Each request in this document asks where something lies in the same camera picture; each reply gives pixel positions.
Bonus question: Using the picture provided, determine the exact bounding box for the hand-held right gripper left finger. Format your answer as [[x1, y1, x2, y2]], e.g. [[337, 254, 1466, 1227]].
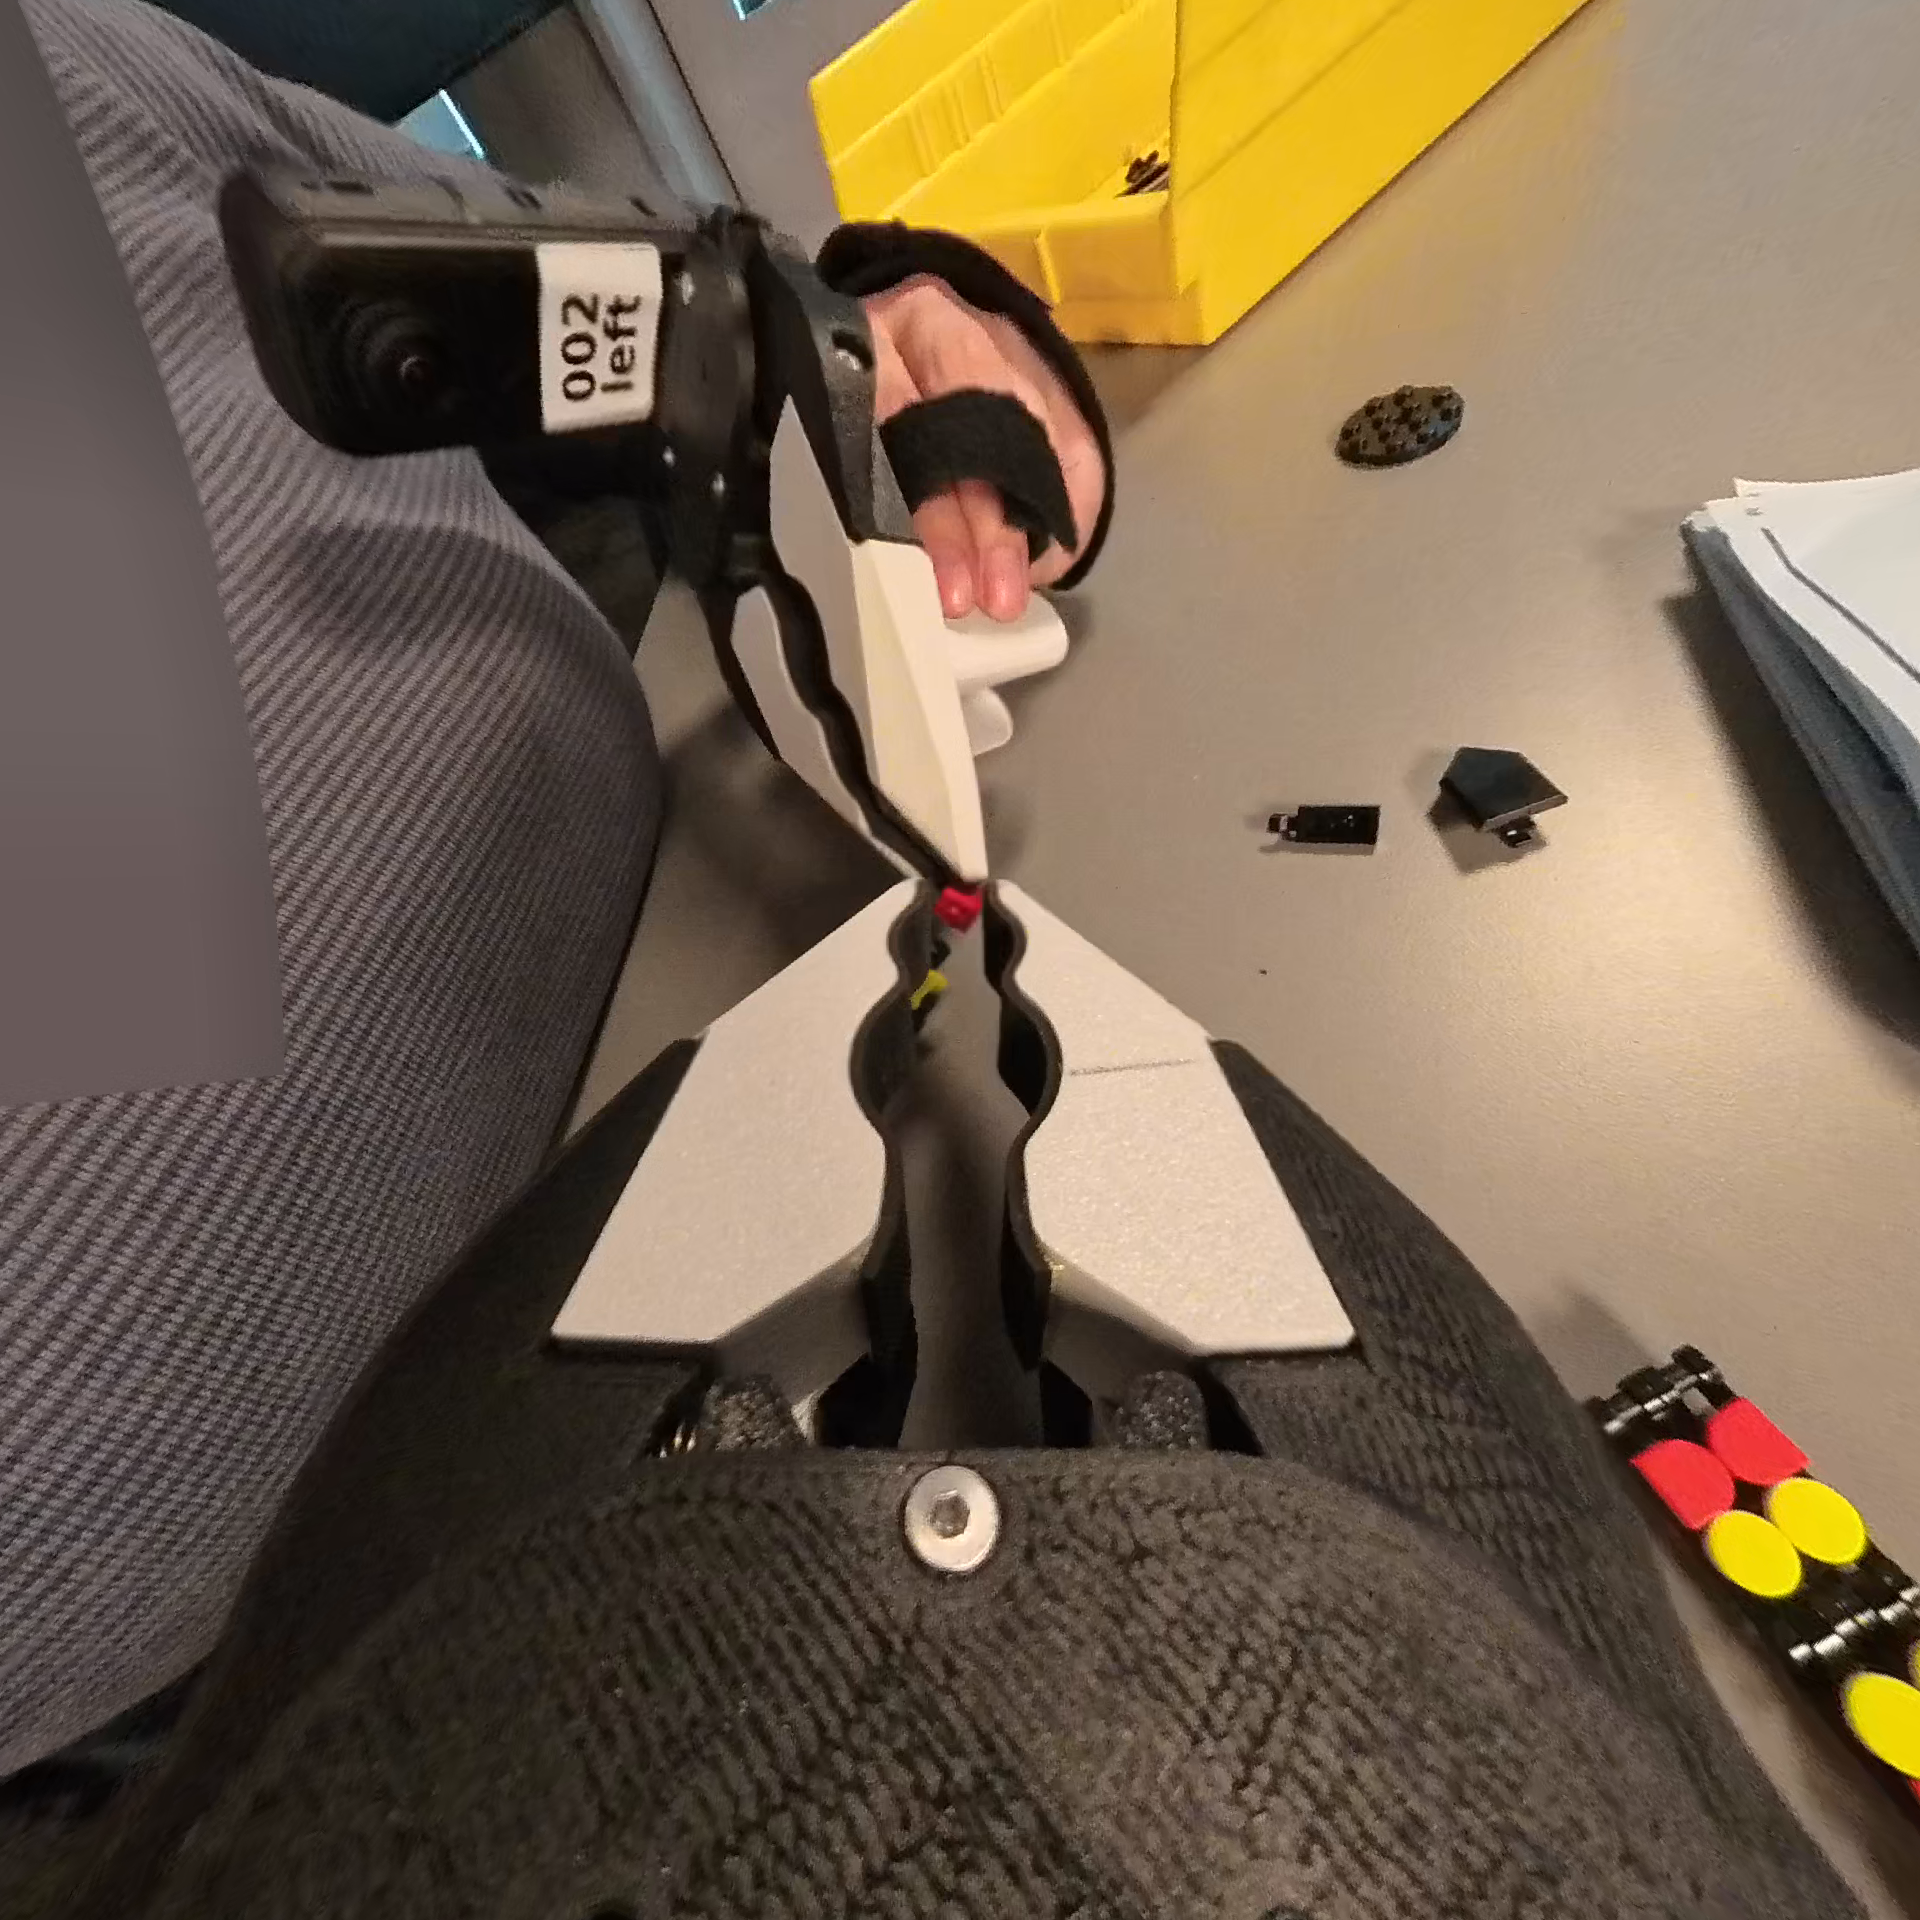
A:
[[552, 879, 923, 1351]]

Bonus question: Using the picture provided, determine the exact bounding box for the angular black lego piece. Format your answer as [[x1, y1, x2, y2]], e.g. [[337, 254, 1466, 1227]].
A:
[[1431, 747, 1572, 859]]

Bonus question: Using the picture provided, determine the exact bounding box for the person's left hand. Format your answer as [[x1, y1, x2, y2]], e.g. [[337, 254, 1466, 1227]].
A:
[[819, 222, 1123, 625]]

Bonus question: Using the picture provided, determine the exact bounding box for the person's grey sweater torso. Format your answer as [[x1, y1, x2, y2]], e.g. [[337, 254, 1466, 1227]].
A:
[[0, 0, 672, 1782]]

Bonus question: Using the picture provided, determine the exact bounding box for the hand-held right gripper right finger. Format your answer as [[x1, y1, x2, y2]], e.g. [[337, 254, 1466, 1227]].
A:
[[980, 883, 1357, 1361]]

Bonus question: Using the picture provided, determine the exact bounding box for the open instruction booklet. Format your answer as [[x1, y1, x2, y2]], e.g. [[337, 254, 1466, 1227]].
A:
[[1680, 468, 1920, 967]]

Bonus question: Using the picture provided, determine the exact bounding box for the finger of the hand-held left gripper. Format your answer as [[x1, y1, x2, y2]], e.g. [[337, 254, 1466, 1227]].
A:
[[724, 590, 941, 883], [764, 402, 993, 888]]

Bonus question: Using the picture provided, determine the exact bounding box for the round black lego plate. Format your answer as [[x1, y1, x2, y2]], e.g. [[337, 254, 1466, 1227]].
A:
[[1333, 383, 1469, 474]]

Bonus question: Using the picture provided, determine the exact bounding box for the yellow plastic bin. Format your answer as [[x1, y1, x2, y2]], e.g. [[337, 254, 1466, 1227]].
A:
[[812, 0, 1596, 348]]

